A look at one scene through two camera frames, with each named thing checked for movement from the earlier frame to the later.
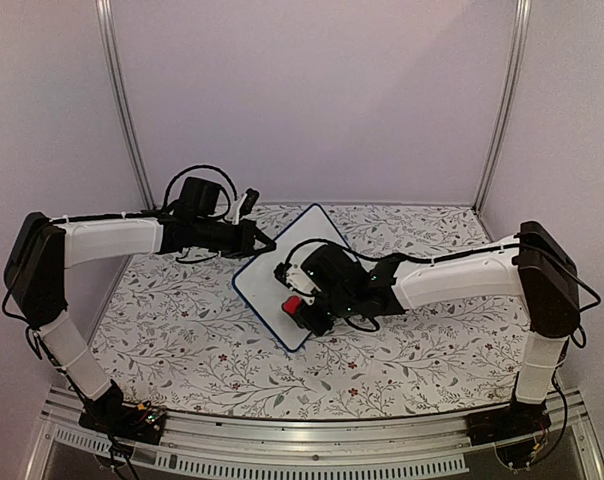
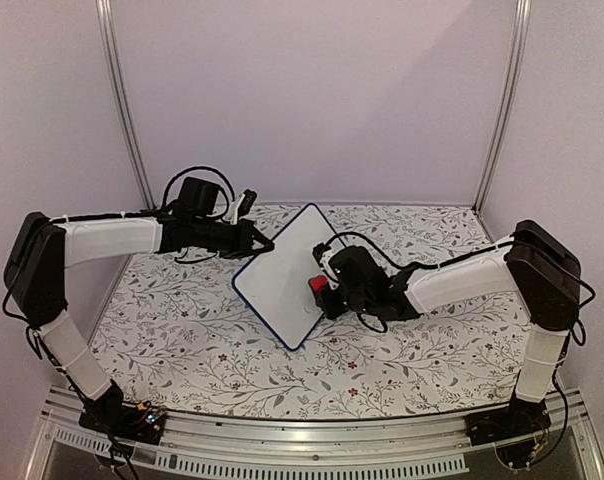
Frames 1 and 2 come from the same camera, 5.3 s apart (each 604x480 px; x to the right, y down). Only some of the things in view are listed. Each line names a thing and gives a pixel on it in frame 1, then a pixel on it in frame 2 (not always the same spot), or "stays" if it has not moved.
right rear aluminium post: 516,66 stays
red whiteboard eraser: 292,304 -> 317,282
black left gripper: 246,241 stays
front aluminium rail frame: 201,443 stays
